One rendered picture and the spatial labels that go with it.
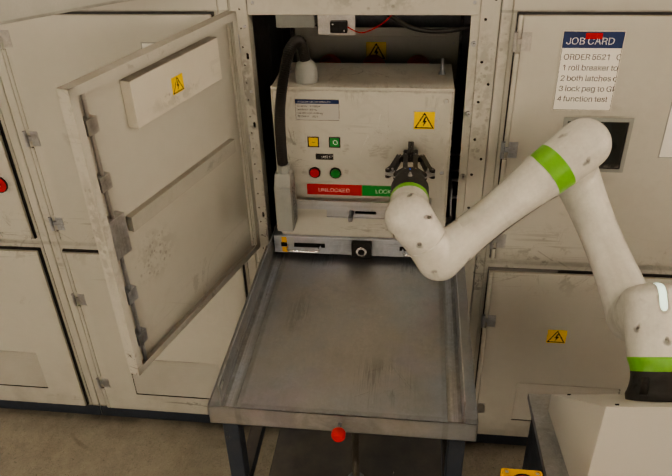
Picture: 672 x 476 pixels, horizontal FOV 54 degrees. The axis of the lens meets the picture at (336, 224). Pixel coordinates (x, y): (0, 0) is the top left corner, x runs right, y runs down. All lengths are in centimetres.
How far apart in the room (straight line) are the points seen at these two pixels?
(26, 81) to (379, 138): 102
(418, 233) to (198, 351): 121
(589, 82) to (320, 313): 93
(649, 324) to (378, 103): 85
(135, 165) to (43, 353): 130
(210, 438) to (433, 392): 127
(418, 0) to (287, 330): 92
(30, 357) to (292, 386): 138
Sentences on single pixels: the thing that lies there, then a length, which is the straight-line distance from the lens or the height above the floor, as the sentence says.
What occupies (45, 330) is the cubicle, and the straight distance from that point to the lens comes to 265.
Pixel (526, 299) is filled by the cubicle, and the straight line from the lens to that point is 218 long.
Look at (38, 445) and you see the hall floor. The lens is 288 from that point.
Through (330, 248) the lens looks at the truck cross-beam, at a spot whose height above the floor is 89.
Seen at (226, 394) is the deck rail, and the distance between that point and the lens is 163.
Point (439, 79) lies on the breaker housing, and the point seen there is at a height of 139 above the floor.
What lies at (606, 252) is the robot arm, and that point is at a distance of 173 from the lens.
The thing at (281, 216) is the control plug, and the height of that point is 105.
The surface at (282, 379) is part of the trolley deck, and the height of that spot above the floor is 85.
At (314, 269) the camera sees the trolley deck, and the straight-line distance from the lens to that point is 199.
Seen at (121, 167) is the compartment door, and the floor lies 135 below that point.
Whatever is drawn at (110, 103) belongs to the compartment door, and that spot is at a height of 150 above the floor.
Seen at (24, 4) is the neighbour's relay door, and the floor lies 168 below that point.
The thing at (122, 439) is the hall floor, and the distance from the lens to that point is 278.
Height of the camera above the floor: 200
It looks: 32 degrees down
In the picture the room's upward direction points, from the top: 2 degrees counter-clockwise
